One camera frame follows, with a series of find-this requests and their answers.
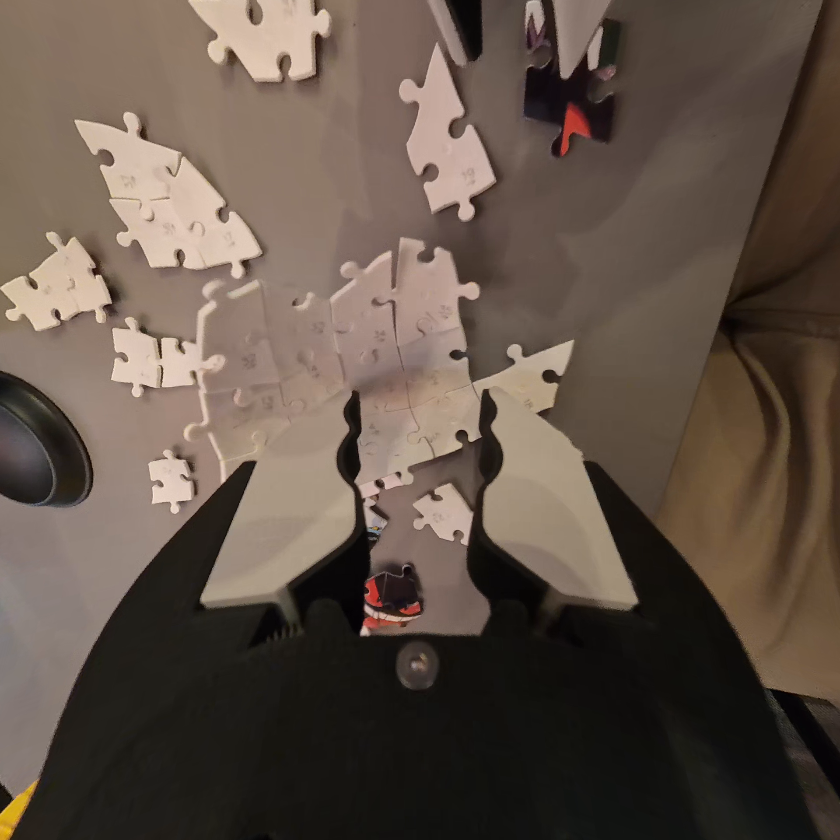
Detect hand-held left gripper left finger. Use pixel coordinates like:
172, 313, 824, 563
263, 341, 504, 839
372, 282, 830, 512
199, 390, 371, 621

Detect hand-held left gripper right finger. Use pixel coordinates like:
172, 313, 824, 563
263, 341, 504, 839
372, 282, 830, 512
466, 386, 640, 618

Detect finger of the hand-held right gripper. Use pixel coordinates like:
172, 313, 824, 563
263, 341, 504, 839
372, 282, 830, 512
550, 0, 616, 81
425, 0, 484, 67

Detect dark printed puzzle piece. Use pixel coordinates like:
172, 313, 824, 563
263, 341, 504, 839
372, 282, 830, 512
523, 0, 623, 158

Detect white puzzle pieces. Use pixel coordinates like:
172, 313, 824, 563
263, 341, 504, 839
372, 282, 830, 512
0, 0, 576, 547

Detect assembled white puzzle ball section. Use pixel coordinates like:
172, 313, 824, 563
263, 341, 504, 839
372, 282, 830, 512
184, 238, 481, 490

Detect red and black puzzle piece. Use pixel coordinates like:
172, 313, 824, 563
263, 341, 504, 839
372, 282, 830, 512
360, 563, 421, 636

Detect black round puzzle stand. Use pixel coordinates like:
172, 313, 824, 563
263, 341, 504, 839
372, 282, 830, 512
0, 371, 94, 508

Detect person's beige trousers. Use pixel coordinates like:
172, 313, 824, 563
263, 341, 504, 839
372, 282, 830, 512
656, 0, 840, 700

